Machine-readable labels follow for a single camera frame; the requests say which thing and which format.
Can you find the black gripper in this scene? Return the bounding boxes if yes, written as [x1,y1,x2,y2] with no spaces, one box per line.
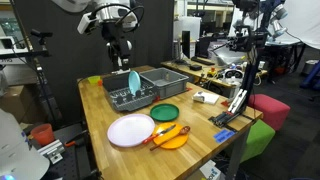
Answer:
[101,22,130,71]

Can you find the dark green plate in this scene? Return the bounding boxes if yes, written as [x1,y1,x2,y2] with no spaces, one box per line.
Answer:
[149,103,180,123]

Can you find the light blue plate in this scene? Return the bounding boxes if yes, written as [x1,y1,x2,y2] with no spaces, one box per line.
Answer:
[128,70,142,97]

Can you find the large lilac plate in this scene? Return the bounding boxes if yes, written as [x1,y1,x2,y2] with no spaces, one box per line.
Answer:
[106,113,156,148]

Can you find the orange plate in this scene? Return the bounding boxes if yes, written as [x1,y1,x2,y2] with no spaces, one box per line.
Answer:
[152,122,190,150]

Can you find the yellow green cup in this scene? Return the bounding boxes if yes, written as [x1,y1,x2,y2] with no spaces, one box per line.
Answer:
[87,75,102,85]

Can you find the black backdrop curtain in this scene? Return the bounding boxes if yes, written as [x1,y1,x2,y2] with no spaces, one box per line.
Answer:
[13,0,175,128]

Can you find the grey plastic bin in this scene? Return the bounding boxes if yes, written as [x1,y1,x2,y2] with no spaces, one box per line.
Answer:
[139,67,190,100]

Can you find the wooden background desk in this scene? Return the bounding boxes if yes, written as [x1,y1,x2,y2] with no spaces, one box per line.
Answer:
[160,59,269,90]

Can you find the black computer monitor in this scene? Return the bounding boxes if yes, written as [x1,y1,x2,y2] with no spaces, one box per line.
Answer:
[181,30,192,60]

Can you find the black power adapter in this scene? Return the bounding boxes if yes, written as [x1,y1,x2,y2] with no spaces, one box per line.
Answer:
[189,63,203,72]

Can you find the white plastic container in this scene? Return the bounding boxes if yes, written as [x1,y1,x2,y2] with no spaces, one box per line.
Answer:
[173,15,202,43]

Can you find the black keyboard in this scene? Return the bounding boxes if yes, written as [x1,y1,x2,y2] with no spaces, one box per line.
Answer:
[190,56,216,66]

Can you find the colourful toy figure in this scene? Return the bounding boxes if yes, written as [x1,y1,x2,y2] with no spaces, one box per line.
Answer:
[206,66,218,78]

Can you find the small white box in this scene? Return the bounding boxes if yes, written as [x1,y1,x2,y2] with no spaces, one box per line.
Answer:
[192,90,220,106]

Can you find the wooden spoon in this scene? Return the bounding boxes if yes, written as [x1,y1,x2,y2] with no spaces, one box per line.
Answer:
[149,125,191,152]

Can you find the clear plastic tub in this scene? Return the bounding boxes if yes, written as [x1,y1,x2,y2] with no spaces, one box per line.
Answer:
[209,41,246,67]

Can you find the red cup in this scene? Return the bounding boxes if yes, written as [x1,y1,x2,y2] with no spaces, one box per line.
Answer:
[30,123,55,147]

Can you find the white equipment case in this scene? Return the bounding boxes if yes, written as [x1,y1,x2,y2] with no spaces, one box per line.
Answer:
[0,35,33,65]

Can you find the cardboard box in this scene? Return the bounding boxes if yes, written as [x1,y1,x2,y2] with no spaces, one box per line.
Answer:
[0,84,34,124]

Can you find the black perforated workbench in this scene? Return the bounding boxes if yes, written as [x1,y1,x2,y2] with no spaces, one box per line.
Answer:
[29,123,99,180]

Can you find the white round device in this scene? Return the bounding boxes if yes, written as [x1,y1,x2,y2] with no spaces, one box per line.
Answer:
[222,68,245,84]

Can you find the blue tape patch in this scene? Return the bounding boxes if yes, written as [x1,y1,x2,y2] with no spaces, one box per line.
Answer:
[213,129,236,144]

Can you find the white domed device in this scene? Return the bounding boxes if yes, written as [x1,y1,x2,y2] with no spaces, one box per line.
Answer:
[0,108,51,180]

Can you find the white blue printed box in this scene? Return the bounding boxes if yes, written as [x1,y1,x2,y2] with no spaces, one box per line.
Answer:
[199,159,223,180]

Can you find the grey table leg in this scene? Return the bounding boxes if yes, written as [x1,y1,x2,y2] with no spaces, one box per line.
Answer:
[225,128,251,180]

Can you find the pink cube stool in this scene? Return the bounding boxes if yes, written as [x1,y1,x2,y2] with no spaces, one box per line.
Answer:
[248,93,291,132]

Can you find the green cube stool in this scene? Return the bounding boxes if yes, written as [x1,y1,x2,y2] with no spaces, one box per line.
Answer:
[239,119,276,164]

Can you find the white fabric sheet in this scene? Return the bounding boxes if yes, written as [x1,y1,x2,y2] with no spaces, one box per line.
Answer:
[283,0,320,51]

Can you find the grey trash can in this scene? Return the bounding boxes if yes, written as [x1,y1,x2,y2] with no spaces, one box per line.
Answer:
[301,59,320,77]

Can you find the grey wire dish drainer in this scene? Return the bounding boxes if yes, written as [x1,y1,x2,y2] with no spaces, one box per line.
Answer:
[102,71,160,113]

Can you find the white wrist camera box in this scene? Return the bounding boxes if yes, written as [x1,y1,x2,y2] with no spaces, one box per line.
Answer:
[77,12,98,35]

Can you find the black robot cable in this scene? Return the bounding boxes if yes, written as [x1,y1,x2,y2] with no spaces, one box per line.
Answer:
[89,2,145,34]

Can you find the black camera on tripod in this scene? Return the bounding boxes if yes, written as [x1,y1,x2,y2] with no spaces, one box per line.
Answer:
[11,29,64,128]

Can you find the red handled knife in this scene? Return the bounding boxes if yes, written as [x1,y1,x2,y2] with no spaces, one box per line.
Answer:
[142,124,177,145]

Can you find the orange handled black tool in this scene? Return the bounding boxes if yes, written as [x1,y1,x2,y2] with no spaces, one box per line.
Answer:
[64,129,89,148]

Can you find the aluminium bracket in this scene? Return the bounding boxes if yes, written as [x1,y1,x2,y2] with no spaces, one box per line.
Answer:
[37,139,66,165]

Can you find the black clamped camera stand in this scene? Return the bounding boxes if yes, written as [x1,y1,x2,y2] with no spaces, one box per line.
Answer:
[209,24,268,129]

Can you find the blue metal frame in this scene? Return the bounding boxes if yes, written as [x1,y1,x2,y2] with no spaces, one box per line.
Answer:
[299,61,320,92]

